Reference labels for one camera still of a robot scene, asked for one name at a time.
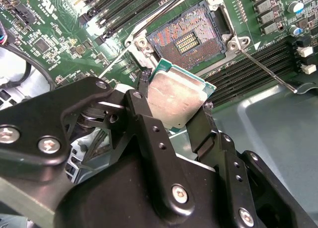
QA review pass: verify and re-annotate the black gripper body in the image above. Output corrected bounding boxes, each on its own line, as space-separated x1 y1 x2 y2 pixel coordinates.
56 137 236 228

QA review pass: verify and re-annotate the silver green CPU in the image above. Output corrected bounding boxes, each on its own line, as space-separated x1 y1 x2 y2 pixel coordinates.
146 58 217 134

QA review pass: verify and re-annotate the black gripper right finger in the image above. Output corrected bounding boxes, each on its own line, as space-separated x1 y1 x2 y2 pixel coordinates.
186 102 318 228

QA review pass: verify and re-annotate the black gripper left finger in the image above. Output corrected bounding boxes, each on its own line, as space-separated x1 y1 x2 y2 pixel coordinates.
0 70 197 223

